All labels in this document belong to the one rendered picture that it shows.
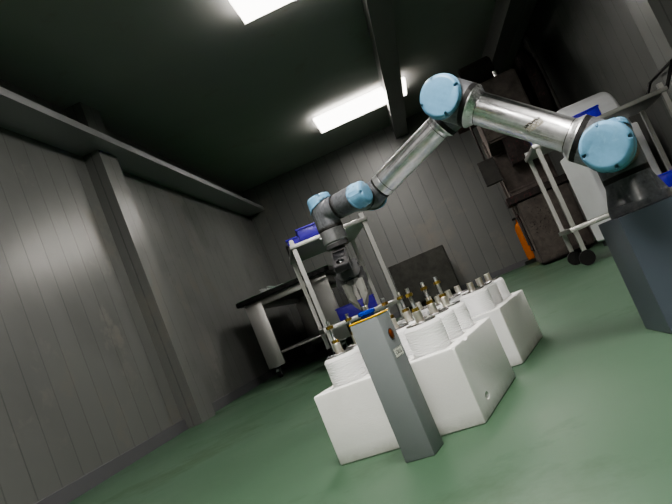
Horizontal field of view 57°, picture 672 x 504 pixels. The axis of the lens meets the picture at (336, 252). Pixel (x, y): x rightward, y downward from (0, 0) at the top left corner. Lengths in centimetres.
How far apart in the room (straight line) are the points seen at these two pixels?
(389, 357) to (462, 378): 19
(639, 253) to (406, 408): 68
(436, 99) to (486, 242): 783
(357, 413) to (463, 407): 26
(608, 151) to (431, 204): 796
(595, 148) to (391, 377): 70
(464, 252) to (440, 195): 92
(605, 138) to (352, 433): 91
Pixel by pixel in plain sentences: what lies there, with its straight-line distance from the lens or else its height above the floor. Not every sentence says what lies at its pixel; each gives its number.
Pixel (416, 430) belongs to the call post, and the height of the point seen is 6.
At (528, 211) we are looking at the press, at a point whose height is 61.
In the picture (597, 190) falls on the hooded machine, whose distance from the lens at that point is 577.
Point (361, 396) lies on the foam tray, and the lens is 153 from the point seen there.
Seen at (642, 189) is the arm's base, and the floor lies 34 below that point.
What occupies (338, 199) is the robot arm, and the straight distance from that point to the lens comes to 179.
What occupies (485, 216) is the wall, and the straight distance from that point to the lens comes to 946.
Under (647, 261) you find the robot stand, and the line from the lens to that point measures 165.
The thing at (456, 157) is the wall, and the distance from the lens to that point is 956.
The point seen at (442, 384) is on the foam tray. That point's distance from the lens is 145.
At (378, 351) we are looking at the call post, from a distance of 134.
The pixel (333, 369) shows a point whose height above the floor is 22.
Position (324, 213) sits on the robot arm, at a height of 63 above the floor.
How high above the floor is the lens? 34
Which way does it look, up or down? 6 degrees up
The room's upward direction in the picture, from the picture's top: 23 degrees counter-clockwise
